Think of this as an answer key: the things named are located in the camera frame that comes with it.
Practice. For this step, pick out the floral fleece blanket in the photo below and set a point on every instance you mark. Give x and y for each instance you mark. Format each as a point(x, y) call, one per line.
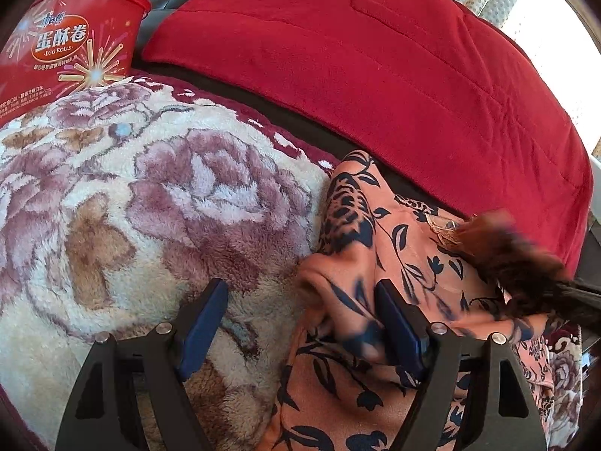
point(141, 197)

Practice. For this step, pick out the white cabinet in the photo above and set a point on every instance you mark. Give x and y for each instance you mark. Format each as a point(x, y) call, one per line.
point(595, 192)

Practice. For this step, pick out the red quilt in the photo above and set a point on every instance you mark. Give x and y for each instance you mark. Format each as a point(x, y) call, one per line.
point(352, 56)

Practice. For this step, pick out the orange floral garment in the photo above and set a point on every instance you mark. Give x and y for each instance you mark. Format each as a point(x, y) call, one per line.
point(347, 253)

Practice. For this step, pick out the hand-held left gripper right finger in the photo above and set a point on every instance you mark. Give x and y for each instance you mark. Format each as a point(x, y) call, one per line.
point(399, 329)

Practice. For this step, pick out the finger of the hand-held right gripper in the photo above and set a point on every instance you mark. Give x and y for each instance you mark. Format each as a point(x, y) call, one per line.
point(584, 300)

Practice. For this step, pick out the red snack tin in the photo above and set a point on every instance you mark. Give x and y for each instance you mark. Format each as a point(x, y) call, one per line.
point(56, 47)

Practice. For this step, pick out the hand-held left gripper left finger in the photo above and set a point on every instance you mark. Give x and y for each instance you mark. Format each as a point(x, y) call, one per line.
point(202, 329)

